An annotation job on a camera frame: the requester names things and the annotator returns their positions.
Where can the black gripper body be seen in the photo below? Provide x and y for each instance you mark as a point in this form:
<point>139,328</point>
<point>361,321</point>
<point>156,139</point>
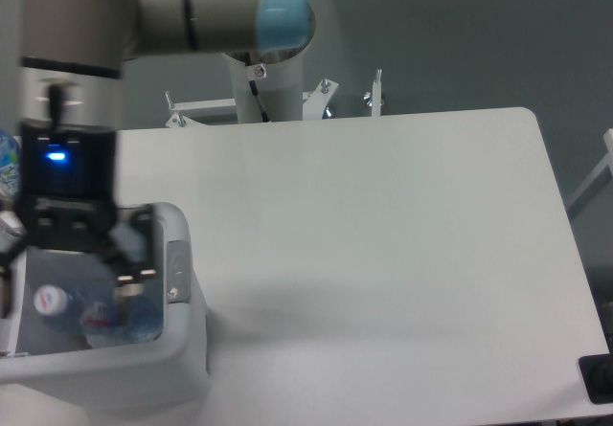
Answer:
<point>67,176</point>

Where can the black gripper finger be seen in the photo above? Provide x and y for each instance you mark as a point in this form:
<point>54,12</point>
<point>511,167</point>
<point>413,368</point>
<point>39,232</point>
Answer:
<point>126,247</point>
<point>12,280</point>

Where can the clear plastic bottle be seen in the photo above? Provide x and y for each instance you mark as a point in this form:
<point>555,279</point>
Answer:
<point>94,314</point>

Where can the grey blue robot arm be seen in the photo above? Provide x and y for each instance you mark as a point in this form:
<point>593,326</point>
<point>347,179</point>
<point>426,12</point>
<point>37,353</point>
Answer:
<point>71,72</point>

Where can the white trash can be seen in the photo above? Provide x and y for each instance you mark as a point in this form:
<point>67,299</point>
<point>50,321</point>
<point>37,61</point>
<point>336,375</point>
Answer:
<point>171,368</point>

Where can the blue labelled water bottle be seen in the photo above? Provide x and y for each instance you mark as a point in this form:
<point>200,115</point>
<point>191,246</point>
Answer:
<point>10,169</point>

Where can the black clamp at table edge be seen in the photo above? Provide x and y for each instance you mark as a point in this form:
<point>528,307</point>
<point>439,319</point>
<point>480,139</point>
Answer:
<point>596,371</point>

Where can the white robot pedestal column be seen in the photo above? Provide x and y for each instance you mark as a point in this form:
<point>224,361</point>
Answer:
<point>275,70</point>

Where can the white pedestal base frame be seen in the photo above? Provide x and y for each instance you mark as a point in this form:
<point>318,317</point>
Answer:
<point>250,106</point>

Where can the white frame at right edge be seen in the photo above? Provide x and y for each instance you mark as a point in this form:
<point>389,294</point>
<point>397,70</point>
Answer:
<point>595,181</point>

